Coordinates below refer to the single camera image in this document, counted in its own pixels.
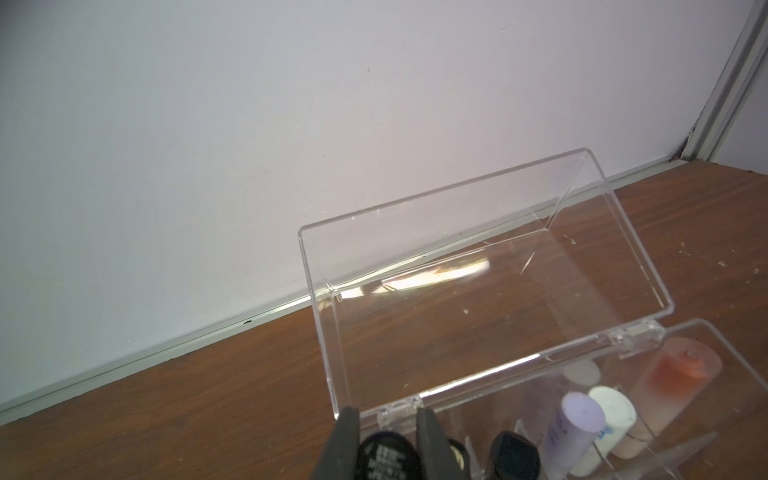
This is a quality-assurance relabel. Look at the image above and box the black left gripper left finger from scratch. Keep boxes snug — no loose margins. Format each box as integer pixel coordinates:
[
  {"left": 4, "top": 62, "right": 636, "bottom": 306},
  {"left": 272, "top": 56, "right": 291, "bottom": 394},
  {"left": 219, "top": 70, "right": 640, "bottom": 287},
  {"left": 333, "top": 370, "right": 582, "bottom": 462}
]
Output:
[{"left": 310, "top": 406, "right": 360, "bottom": 480}]

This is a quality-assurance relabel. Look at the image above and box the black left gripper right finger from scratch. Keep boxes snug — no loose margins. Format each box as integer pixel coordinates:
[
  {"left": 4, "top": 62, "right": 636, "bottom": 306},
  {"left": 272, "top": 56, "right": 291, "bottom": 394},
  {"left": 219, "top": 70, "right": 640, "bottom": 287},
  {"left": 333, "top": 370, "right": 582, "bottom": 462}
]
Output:
[{"left": 416, "top": 407, "right": 464, "bottom": 480}]

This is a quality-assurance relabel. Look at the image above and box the black gold lipstick tube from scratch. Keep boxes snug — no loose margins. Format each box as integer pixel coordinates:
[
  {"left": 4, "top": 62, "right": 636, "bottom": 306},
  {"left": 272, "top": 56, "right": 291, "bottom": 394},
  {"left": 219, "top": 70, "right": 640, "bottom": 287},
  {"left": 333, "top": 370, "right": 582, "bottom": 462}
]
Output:
[{"left": 354, "top": 431, "right": 423, "bottom": 480}]

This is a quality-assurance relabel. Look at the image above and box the black short lipstick tube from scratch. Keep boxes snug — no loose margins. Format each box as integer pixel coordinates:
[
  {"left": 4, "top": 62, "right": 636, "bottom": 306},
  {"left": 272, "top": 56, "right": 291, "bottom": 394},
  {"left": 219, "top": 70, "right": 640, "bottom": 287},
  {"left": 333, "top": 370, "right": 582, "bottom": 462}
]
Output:
[{"left": 485, "top": 431, "right": 541, "bottom": 480}]

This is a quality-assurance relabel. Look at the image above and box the lavender lipstick tube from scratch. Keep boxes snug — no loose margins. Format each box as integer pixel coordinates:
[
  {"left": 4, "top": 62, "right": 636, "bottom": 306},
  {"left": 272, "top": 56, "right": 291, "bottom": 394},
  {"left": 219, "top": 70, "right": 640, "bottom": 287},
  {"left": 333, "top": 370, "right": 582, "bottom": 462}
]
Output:
[{"left": 539, "top": 392, "right": 606, "bottom": 480}]

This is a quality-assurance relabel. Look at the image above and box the white lipstick tube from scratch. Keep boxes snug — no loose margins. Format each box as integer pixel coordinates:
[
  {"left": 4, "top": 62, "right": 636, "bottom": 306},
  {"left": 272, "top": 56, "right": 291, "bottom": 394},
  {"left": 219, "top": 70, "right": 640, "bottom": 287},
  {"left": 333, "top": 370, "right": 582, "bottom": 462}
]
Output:
[{"left": 570, "top": 385, "right": 637, "bottom": 478}]

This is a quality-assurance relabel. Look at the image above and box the pink translucent lipstick tube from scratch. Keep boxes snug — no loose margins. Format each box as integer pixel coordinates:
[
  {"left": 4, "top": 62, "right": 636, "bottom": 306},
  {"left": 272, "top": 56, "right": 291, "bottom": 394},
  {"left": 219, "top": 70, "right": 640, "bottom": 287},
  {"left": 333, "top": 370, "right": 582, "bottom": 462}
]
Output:
[{"left": 611, "top": 337, "right": 723, "bottom": 460}]

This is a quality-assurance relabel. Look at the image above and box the long black Lemcoco lipstick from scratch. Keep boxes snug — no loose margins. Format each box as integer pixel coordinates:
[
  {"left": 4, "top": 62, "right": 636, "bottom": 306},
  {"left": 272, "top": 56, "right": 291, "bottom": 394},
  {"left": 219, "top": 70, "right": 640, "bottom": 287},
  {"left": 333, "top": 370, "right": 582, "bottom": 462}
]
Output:
[{"left": 448, "top": 438, "right": 471, "bottom": 480}]

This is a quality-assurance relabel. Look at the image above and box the clear acrylic lipstick organizer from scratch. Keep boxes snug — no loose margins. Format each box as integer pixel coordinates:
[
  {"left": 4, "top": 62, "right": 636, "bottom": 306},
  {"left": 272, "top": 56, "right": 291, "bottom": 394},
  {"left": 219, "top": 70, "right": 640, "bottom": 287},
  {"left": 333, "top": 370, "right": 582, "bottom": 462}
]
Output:
[{"left": 298, "top": 149, "right": 767, "bottom": 479}]

